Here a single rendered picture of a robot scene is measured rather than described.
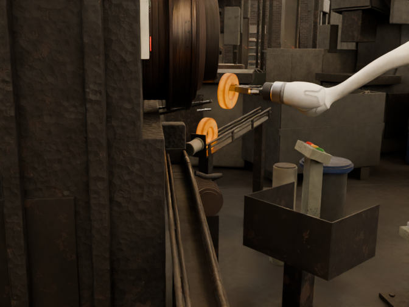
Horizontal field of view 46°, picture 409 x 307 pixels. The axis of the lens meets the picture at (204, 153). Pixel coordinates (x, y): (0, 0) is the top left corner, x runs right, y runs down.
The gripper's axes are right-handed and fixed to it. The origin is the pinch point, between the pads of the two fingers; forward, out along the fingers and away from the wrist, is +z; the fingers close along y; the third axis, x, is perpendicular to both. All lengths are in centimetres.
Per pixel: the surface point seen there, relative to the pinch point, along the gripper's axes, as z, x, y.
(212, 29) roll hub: -19, 23, -56
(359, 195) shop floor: -34, -91, 175
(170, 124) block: 8.1, -12.8, -34.4
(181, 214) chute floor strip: -25, -28, -80
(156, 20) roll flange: -8, 25, -70
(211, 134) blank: 8.9, -22.9, 3.3
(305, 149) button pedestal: -25, -31, 41
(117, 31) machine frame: -17, 21, -99
